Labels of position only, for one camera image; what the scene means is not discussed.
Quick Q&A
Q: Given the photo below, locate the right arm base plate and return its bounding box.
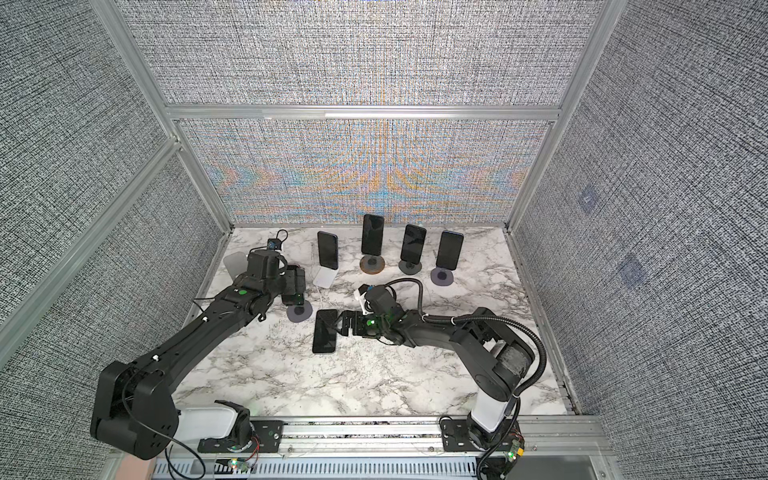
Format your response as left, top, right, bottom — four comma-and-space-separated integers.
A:
438, 415, 525, 452

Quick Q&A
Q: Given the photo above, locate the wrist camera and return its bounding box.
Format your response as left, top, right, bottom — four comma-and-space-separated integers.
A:
266, 229, 289, 254
355, 284, 372, 315

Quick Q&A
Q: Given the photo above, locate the teal-edged smartphone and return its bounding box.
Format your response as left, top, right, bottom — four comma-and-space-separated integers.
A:
312, 309, 338, 354

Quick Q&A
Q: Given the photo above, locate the aluminium front rail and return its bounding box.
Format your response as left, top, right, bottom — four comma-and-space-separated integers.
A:
101, 415, 623, 479

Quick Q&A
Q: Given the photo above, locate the black smartphone on grey stand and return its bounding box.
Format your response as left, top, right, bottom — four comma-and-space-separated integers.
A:
400, 224, 427, 264

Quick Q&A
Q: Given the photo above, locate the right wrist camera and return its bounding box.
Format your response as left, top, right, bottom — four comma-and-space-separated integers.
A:
355, 284, 372, 315

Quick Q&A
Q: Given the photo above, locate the black smartphone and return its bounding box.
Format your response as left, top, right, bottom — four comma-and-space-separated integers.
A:
400, 224, 427, 264
361, 214, 385, 256
436, 230, 464, 271

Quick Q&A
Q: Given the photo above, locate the white folding phone stand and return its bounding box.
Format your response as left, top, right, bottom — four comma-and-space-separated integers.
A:
313, 266, 338, 289

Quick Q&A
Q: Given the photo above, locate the blue-edged smartphone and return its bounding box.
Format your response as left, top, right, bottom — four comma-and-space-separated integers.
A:
317, 231, 339, 270

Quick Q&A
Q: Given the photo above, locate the lilac round-base phone stand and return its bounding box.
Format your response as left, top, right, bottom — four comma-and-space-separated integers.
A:
430, 267, 454, 287

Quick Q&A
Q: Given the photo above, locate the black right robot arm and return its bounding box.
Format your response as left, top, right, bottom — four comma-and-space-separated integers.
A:
326, 285, 547, 450

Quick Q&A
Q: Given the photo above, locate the black smartphone on purple stand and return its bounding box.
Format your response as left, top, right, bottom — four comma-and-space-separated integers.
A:
436, 230, 464, 271

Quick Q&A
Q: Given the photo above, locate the pink-edged smartphone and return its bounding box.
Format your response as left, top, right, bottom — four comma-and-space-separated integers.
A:
281, 265, 306, 306

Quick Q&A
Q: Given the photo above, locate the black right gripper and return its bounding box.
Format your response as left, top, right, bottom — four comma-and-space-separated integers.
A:
329, 311, 391, 338

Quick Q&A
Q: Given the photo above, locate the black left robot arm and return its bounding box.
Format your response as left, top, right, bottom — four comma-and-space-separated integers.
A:
90, 248, 306, 460

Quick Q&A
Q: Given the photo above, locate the wooden round-base phone stand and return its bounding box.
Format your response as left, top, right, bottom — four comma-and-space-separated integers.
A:
359, 255, 385, 275

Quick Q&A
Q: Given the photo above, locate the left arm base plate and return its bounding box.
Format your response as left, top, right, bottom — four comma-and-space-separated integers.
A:
197, 420, 285, 454

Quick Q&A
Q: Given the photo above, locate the purple round-base phone stand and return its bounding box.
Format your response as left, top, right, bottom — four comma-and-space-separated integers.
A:
286, 301, 314, 323

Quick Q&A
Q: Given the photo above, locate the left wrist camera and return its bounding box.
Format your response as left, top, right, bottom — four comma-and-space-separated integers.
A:
266, 229, 289, 254

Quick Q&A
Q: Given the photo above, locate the dark grey round-base stand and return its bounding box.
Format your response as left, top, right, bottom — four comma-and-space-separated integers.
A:
398, 260, 422, 276

